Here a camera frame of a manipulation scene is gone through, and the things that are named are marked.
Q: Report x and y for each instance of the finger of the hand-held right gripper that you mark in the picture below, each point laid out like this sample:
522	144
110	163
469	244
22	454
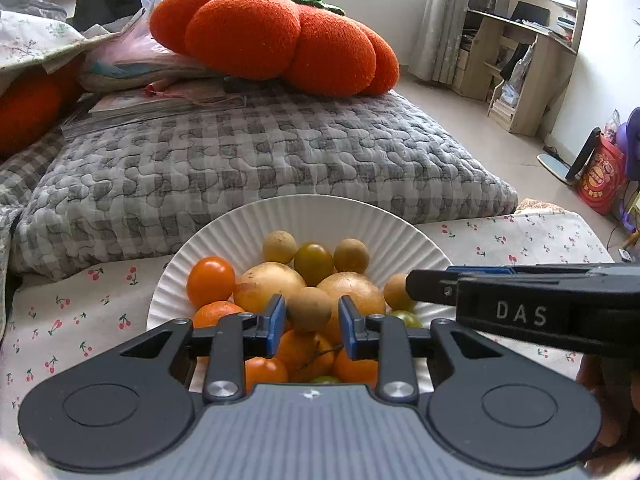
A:
480	270
430	287

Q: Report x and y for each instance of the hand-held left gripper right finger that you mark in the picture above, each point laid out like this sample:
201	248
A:
347	329

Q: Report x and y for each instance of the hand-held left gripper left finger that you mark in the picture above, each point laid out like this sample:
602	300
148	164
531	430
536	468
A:
277	324

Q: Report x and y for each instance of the brown longan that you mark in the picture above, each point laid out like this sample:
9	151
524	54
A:
398	292
351	255
279	247
308	310

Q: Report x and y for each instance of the green cherry tomato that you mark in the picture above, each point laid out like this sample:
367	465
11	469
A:
313	264
406	318

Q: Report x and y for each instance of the large yellow passion fruit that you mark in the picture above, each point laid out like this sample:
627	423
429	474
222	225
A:
265	285
360	291

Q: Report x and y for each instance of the orange tangerine with stem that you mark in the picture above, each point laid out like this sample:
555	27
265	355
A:
305	355

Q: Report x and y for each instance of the orange cherry tomato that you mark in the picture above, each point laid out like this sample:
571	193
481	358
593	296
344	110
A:
265	372
210	282

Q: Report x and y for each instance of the white ribbed plate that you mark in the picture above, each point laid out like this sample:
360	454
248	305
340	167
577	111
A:
220	240

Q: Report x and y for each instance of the person's right hand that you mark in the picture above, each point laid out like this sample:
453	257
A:
615	420

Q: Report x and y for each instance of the flat floor scale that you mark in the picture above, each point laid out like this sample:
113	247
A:
555	167

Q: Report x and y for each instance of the red printed bag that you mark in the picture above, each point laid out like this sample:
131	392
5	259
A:
602	175

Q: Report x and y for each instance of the black leaning board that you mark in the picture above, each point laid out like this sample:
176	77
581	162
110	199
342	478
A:
587	152

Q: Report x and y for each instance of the grey checked quilted cushion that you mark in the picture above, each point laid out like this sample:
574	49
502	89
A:
275	160

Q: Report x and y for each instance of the purple toy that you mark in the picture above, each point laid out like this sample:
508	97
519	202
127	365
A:
631	145

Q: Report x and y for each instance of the cherry print cloth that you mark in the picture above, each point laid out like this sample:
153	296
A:
75	320

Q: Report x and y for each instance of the wooden desk with shelves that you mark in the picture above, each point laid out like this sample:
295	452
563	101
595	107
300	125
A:
525	50

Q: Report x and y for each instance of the stack of magazines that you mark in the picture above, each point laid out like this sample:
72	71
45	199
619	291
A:
150	107

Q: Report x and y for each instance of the grey curtain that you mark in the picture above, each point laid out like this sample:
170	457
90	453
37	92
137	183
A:
445	15

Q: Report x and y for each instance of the orange persimmon cushion green leaf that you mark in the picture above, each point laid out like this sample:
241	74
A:
280	35

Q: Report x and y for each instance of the plastic bag with clothes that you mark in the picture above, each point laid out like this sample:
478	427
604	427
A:
135	65

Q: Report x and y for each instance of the grey checked blanket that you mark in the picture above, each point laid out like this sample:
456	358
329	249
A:
15	180

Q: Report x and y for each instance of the plain orange cushion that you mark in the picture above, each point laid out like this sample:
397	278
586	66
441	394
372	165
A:
30	110

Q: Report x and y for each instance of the clear plastic bag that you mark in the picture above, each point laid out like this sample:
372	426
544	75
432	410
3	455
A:
145	2

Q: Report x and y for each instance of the floral print cloth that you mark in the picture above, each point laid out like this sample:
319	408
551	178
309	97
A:
35	35

